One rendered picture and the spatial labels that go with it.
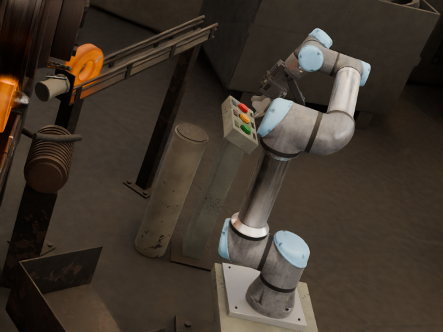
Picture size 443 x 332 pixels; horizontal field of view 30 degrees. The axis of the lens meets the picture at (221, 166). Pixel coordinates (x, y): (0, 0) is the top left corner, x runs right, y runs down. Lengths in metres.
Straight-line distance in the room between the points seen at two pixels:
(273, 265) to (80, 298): 0.73
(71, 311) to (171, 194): 1.12
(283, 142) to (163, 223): 0.87
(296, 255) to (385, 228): 1.51
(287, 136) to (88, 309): 0.72
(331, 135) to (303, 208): 1.53
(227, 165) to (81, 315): 1.18
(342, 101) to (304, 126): 0.20
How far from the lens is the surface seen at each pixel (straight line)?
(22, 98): 2.06
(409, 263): 3.72
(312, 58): 2.52
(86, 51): 2.52
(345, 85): 2.43
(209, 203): 2.97
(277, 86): 2.68
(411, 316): 3.41
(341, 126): 2.23
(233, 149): 2.85
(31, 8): 1.73
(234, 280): 2.59
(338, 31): 4.26
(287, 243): 2.42
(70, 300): 1.87
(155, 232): 2.99
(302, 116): 2.20
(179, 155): 2.81
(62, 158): 2.46
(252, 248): 2.40
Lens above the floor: 1.84
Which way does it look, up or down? 29 degrees down
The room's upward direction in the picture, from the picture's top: 22 degrees clockwise
